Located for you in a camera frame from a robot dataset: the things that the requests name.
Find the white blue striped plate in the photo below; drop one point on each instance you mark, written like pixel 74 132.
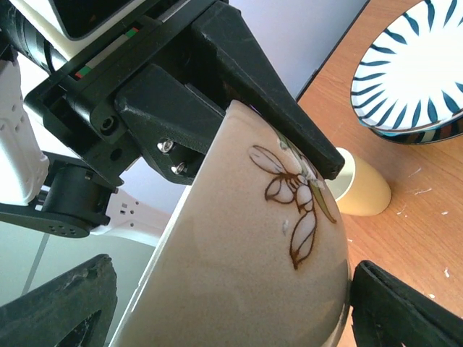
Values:
pixel 410 77

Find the white floral bowl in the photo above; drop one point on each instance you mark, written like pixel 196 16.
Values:
pixel 255 255

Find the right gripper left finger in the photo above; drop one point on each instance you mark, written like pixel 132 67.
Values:
pixel 74 309

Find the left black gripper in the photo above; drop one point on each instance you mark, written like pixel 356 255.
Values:
pixel 144 89

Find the dark lower plate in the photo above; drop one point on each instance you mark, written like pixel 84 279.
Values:
pixel 445 132

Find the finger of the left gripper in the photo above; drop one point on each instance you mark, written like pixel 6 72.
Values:
pixel 245 69

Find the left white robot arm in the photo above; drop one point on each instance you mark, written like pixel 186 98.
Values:
pixel 47 187

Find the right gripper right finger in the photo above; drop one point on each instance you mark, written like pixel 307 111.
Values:
pixel 388 312

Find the yellow mug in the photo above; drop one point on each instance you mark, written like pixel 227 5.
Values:
pixel 359 189

